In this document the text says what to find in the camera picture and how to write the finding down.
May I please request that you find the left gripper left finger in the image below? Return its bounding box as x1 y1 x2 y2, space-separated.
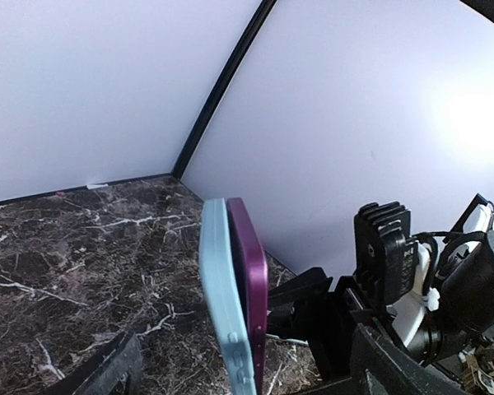
40 332 142 394

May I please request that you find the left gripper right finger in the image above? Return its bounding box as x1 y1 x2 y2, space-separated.
287 320 494 395

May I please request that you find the right black frame post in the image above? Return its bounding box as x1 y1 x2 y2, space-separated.
170 0 277 180

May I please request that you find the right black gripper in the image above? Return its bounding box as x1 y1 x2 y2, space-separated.
267 267 395 379

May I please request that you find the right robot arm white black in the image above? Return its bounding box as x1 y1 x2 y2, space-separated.
267 195 494 394

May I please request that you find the light blue phone case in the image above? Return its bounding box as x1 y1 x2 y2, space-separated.
198 198 257 394

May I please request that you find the purple phone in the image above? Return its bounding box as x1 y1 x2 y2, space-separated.
226 197 268 394

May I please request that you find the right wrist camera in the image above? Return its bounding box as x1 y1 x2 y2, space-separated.
352 201 441 351

